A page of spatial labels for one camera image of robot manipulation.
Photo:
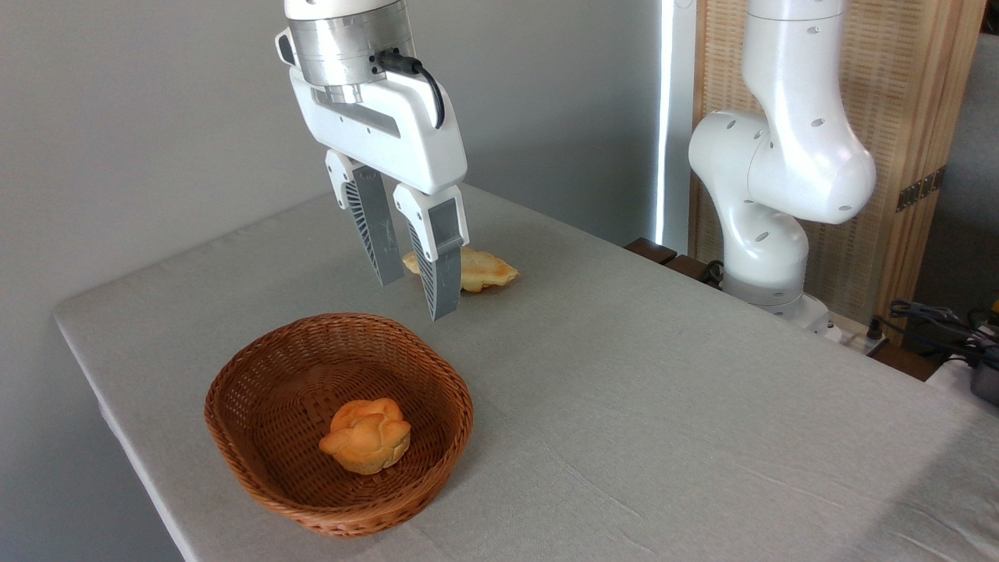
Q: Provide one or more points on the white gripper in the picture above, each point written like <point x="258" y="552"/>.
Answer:
<point x="406" y="133"/>

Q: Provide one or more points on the round golden bread roll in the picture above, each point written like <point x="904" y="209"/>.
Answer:
<point x="367" y="437"/>

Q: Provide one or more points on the brown wicker basket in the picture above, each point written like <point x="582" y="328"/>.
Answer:
<point x="265" y="390"/>

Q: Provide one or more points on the dark brown wooden block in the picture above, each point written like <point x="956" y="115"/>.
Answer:
<point x="651" y="250"/>
<point x="688" y="267"/>

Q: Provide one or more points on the grey tablecloth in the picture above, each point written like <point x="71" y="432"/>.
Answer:
<point x="663" y="390"/>

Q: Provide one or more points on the white power strip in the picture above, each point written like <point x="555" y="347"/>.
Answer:
<point x="855" y="337"/>

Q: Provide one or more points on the bamboo folding screen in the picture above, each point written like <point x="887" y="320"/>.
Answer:
<point x="897" y="94"/>

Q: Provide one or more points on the dark metal screen hinge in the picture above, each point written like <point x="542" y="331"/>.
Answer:
<point x="921" y="189"/>

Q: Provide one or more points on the white vertical frame strip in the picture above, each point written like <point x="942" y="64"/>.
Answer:
<point x="677" y="117"/>

